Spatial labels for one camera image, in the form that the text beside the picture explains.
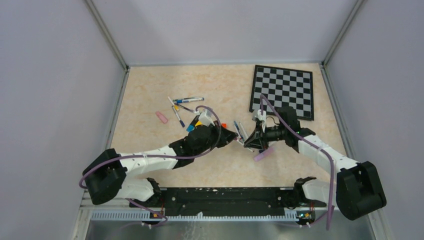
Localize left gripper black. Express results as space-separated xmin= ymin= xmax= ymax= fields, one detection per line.
xmin=194 ymin=120 xmax=238 ymax=157

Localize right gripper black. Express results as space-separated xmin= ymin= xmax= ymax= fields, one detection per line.
xmin=244 ymin=121 xmax=288 ymax=150

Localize blue teal pen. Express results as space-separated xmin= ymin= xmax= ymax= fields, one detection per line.
xmin=233 ymin=120 xmax=245 ymax=143

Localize red capped white marker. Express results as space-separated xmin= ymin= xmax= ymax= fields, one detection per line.
xmin=172 ymin=106 xmax=185 ymax=128

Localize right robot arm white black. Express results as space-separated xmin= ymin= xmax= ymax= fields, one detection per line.
xmin=244 ymin=106 xmax=387 ymax=221

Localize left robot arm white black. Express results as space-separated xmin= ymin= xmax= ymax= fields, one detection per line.
xmin=80 ymin=124 xmax=238 ymax=207

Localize pink highlighter pen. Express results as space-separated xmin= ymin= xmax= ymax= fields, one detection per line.
xmin=253 ymin=147 xmax=275 ymax=162

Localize yellow banded white pen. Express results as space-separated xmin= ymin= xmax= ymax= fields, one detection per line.
xmin=167 ymin=96 xmax=179 ymax=114

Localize blue clear pen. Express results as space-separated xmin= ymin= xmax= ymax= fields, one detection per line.
xmin=172 ymin=97 xmax=205 ymax=104

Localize black white checkerboard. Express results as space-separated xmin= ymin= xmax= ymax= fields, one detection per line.
xmin=249 ymin=65 xmax=315 ymax=121

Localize pink eraser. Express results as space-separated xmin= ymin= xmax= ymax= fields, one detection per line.
xmin=155 ymin=111 xmax=169 ymax=124

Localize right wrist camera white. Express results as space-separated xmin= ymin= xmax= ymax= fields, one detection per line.
xmin=252 ymin=109 xmax=267 ymax=133

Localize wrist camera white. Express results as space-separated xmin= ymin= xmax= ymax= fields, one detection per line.
xmin=252 ymin=109 xmax=267 ymax=133
xmin=198 ymin=109 xmax=215 ymax=127

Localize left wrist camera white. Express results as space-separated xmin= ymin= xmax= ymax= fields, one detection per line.
xmin=198 ymin=109 xmax=215 ymax=127

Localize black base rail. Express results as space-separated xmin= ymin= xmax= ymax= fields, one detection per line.
xmin=137 ymin=187 xmax=327 ymax=217

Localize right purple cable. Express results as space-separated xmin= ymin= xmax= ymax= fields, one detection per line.
xmin=259 ymin=94 xmax=336 ymax=231

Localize white cable duct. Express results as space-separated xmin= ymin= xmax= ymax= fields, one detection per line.
xmin=90 ymin=209 xmax=299 ymax=222

